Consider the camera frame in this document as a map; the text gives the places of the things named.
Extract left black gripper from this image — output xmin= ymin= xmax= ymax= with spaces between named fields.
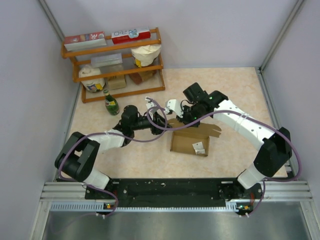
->
xmin=131 ymin=111 xmax=172 ymax=135

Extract brown cardboard box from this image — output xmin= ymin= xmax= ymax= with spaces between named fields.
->
xmin=170 ymin=122 xmax=222 ymax=157

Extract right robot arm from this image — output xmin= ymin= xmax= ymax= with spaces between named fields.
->
xmin=166 ymin=82 xmax=292 ymax=198

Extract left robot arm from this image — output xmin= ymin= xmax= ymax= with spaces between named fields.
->
xmin=54 ymin=105 xmax=168 ymax=199

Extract clear plastic box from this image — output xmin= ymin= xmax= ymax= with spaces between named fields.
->
xmin=90 ymin=53 xmax=123 ymax=68

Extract red white wrap box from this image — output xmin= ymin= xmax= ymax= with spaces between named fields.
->
xmin=111 ymin=27 xmax=151 ymax=45

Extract red grey foil box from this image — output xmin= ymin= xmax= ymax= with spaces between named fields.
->
xmin=64 ymin=31 xmax=107 ymax=51

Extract green glass bottle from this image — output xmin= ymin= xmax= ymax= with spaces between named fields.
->
xmin=103 ymin=89 xmax=120 ymax=116

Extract brown bread pieces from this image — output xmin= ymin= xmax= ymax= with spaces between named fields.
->
xmin=128 ymin=70 xmax=157 ymax=85

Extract tan cardboard packet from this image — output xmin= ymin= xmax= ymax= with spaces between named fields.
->
xmin=106 ymin=64 xmax=127 ymax=90

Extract wooden shelf rack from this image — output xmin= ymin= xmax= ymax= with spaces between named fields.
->
xmin=60 ymin=27 xmax=166 ymax=98

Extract white paper bag upper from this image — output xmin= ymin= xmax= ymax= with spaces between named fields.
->
xmin=131 ymin=44 xmax=162 ymax=68

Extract white paper bag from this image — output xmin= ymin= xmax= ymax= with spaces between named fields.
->
xmin=131 ymin=44 xmax=162 ymax=68
xmin=78 ymin=64 xmax=106 ymax=93

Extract white paper bag lower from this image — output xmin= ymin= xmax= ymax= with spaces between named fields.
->
xmin=78 ymin=64 xmax=106 ymax=93

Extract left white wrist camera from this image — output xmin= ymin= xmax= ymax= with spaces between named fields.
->
xmin=145 ymin=96 xmax=162 ymax=120

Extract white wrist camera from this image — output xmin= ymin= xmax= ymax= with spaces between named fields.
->
xmin=164 ymin=99 xmax=184 ymax=118
xmin=145 ymin=96 xmax=162 ymax=120

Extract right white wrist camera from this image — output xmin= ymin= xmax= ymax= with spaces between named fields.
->
xmin=164 ymin=99 xmax=184 ymax=118

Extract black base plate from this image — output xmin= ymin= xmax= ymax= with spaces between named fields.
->
xmin=85 ymin=178 xmax=262 ymax=208

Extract aluminium front rail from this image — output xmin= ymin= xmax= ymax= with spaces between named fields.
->
xmin=40 ymin=178 xmax=313 ymax=215

